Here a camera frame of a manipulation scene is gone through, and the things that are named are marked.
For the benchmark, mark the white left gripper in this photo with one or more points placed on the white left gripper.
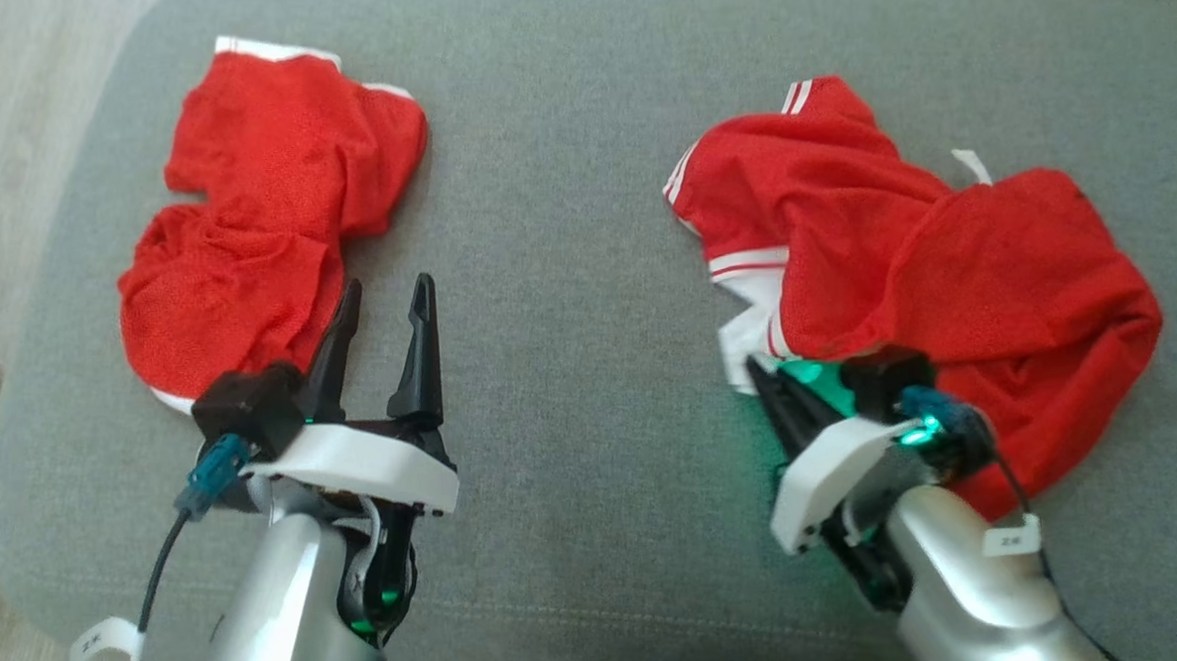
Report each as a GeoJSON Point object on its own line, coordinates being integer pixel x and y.
{"type": "Point", "coordinates": [366, 464]}

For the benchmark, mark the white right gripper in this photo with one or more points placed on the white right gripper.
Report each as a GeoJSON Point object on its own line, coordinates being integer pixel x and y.
{"type": "Point", "coordinates": [833, 479]}

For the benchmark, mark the red mesh shorts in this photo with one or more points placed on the red mesh shorts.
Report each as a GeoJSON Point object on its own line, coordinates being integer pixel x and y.
{"type": "Point", "coordinates": [256, 216]}

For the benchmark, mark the red basketball jersey white trim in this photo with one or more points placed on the red basketball jersey white trim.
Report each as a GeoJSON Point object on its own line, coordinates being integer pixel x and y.
{"type": "Point", "coordinates": [964, 284]}

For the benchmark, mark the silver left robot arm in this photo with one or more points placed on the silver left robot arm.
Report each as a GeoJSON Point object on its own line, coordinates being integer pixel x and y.
{"type": "Point", "coordinates": [283, 602]}

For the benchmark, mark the grey sofa seat cushion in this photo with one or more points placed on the grey sofa seat cushion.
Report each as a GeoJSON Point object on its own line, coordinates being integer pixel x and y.
{"type": "Point", "coordinates": [566, 272]}

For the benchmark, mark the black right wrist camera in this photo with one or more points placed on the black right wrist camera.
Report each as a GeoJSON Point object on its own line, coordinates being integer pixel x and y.
{"type": "Point", "coordinates": [884, 377]}

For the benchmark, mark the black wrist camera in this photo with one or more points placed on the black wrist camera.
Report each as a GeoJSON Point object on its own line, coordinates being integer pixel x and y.
{"type": "Point", "coordinates": [884, 377]}
{"type": "Point", "coordinates": [249, 405]}

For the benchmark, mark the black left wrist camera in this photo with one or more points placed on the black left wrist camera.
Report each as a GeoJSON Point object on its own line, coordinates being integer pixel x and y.
{"type": "Point", "coordinates": [249, 405]}

